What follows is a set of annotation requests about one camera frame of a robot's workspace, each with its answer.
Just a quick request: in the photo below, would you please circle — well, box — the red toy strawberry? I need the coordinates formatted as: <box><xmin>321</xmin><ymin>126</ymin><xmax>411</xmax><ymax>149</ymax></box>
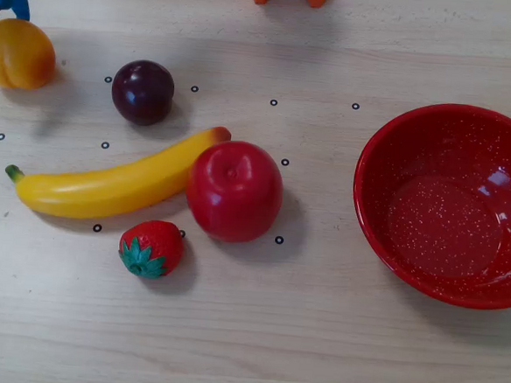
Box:
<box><xmin>116</xmin><ymin>217</ymin><xmax>186</xmax><ymax>282</ymax></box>

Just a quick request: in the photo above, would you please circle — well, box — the red toy apple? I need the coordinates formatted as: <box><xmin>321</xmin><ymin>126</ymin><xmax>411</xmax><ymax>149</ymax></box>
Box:
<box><xmin>182</xmin><ymin>137</ymin><xmax>288</xmax><ymax>247</ymax></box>

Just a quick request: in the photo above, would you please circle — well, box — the red speckled enamel bowl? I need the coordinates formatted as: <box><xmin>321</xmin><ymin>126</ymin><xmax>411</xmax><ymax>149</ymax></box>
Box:
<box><xmin>345</xmin><ymin>97</ymin><xmax>511</xmax><ymax>313</ymax></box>

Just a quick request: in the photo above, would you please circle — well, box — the orange yellow toy peach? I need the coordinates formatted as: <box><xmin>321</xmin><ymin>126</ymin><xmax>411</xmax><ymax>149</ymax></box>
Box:
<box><xmin>0</xmin><ymin>17</ymin><xmax>60</xmax><ymax>93</ymax></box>

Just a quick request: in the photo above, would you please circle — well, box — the yellow toy banana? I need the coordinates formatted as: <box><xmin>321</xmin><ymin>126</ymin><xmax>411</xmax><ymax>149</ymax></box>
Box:
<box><xmin>1</xmin><ymin>111</ymin><xmax>234</xmax><ymax>231</ymax></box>

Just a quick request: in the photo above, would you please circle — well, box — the dark purple toy plum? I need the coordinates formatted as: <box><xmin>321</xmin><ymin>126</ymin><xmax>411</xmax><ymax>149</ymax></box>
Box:
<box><xmin>108</xmin><ymin>57</ymin><xmax>178</xmax><ymax>129</ymax></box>

